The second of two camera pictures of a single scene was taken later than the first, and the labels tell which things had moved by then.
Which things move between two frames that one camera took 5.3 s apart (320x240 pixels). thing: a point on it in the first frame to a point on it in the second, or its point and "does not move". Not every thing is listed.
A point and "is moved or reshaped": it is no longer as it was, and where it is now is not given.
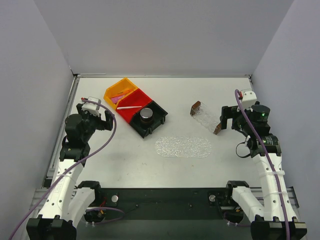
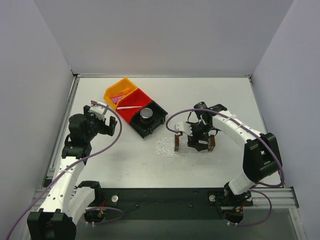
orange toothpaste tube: x=124 y=92 does not move
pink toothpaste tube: x=115 y=99 does not move
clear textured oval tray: x=183 y=147 does not move
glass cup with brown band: x=146 y=115 does not move
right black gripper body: x=233 y=117 to x=196 y=144
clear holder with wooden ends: x=203 y=114 is moved or reshaped
